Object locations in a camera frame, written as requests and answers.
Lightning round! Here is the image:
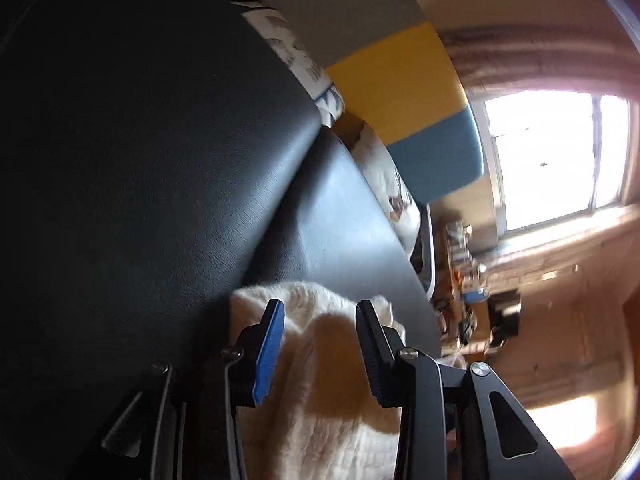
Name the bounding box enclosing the deer print pillow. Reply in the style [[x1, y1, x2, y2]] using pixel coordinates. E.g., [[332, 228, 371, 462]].
[[350, 122, 423, 256]]

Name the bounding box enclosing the triangle pattern pillow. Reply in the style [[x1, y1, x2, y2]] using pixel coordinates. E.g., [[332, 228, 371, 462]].
[[242, 2, 346, 126]]

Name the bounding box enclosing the cream knitted sweater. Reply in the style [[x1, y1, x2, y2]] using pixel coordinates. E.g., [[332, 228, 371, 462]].
[[229, 281, 408, 480]]

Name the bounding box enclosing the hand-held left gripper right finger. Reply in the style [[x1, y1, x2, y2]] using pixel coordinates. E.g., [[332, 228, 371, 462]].
[[355, 299, 576, 480]]

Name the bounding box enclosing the wooden desk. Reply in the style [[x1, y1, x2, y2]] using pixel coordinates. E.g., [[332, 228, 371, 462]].
[[432, 220, 493, 361]]

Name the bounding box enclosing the patterned beige curtain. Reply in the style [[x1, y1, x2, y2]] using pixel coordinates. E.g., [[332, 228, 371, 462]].
[[440, 22, 626, 93], [480, 205, 636, 281]]

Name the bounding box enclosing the window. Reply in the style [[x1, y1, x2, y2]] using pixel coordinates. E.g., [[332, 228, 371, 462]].
[[482, 91, 631, 233]]

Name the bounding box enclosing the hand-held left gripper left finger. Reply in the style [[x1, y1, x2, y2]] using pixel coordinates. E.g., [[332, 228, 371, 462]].
[[75, 298, 286, 480]]

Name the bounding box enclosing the black television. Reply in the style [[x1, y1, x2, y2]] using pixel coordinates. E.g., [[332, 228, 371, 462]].
[[487, 290, 523, 348]]

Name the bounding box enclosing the grey yellow blue sofa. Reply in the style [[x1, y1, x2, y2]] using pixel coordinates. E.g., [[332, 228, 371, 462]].
[[190, 0, 485, 301]]

